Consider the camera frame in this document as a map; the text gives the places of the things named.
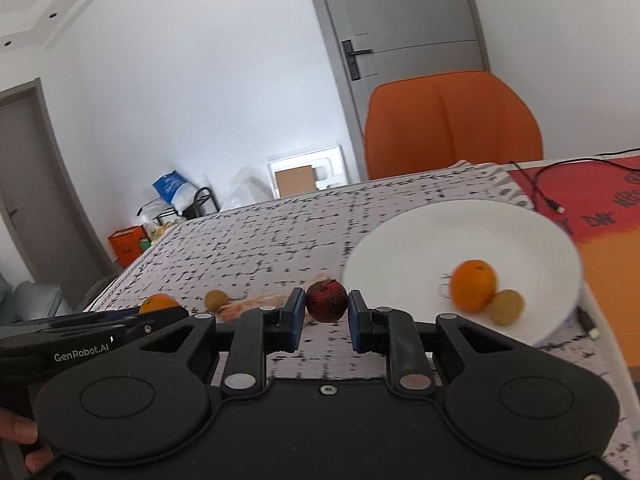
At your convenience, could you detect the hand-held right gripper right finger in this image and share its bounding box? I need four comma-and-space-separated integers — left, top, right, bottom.
347, 289, 507, 398

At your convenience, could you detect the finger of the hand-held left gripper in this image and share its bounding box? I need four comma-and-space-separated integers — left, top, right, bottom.
112, 306, 192, 348
47, 309, 141, 328

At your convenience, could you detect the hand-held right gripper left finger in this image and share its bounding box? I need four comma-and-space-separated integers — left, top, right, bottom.
134, 287, 307, 397

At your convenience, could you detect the large orange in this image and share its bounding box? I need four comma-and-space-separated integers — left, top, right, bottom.
139, 293, 180, 315
449, 259, 499, 313

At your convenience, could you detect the red apple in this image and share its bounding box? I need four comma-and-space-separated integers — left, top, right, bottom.
305, 279, 349, 323

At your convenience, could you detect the brown kiwi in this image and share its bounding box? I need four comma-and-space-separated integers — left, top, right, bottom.
204, 289, 231, 312
487, 289, 526, 327

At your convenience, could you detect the white plate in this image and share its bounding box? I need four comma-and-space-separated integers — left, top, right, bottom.
341, 199, 583, 348

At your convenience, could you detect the person's left hand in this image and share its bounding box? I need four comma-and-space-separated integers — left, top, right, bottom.
0, 406, 55, 476

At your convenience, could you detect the grey sofa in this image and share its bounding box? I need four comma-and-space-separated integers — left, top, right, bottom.
0, 272, 76, 323

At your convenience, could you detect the black-patterned white tablecloth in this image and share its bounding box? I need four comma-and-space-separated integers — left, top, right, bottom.
82, 159, 640, 480

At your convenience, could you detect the orange box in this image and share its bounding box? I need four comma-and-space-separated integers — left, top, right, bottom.
107, 226, 151, 268

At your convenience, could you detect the blue and white bag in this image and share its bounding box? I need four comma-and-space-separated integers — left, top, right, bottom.
151, 170, 198, 213

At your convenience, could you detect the black metal rack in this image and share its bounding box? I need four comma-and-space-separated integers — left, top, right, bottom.
137, 186, 221, 226

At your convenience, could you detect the brown cardboard sheet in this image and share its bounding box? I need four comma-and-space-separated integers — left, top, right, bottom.
274, 165, 318, 198

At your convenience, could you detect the clear plastic wrap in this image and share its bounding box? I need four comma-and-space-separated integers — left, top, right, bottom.
220, 165, 273, 211

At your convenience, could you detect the grey-framed side door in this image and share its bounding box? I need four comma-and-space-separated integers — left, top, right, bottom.
0, 77, 118, 321

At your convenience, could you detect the white foam packaging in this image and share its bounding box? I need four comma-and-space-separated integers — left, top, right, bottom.
266, 145, 348, 200

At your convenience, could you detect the orange chair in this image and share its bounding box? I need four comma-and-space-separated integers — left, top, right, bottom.
363, 71, 545, 181

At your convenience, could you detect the red and orange mat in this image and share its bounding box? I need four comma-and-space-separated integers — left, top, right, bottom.
507, 152, 640, 386

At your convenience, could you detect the grey door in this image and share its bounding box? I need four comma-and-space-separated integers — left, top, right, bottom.
300, 0, 493, 183

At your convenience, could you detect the black cable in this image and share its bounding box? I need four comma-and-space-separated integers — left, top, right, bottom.
509, 157, 608, 213

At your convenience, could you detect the black door handle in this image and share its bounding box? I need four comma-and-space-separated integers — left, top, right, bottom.
341, 39, 373, 81

